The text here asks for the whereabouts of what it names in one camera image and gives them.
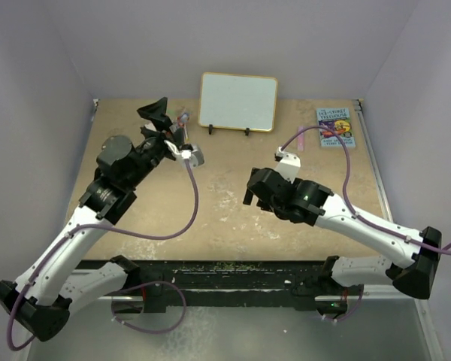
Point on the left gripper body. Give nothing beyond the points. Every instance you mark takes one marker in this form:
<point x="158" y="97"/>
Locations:
<point x="154" y="149"/>

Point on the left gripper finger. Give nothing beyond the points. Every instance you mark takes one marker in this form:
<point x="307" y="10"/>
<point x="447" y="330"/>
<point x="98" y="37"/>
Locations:
<point x="156" y="113"/>
<point x="152" y="133"/>

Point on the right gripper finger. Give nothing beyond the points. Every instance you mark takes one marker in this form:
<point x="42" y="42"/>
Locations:
<point x="266" y="204"/>
<point x="248" y="196"/>

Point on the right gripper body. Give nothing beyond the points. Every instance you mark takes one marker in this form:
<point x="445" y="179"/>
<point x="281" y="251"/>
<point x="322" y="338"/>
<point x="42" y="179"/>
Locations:
<point x="277" y="209"/>

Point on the keyring with tagged keys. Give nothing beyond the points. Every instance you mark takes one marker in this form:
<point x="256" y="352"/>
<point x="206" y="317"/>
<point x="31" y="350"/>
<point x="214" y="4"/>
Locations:
<point x="180" y="119"/>

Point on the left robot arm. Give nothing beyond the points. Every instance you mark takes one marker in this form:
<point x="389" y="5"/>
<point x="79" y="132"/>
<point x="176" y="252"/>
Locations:
<point x="43" y="298"/>

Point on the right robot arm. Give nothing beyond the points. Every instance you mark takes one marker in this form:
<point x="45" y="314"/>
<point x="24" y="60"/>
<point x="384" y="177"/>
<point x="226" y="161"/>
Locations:
<point x="407" y="259"/>

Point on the pink highlighter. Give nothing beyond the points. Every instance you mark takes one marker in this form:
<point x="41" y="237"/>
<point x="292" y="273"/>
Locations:
<point x="300" y="139"/>

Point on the small whiteboard on stand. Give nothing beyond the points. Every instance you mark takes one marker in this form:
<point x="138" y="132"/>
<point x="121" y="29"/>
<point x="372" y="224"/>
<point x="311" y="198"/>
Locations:
<point x="237" y="102"/>

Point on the blue paperback book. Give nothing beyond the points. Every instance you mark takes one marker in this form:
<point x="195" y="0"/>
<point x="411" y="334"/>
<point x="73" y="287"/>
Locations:
<point x="337" y="120"/>

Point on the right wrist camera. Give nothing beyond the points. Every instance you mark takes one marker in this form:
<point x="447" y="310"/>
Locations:
<point x="288" y="164"/>

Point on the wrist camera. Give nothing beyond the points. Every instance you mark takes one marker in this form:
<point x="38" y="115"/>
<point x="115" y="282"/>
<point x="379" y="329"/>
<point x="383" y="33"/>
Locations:
<point x="190" y="153"/>
<point x="288" y="164"/>

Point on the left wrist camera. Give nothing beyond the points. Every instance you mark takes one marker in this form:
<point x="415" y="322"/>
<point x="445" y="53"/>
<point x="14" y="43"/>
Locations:
<point x="190" y="153"/>

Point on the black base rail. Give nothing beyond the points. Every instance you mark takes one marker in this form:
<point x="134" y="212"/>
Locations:
<point x="301" y="285"/>

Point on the aluminium frame rail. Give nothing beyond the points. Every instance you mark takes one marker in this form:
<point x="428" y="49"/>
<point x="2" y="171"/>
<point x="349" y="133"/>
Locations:
<point x="379" y="188"/>

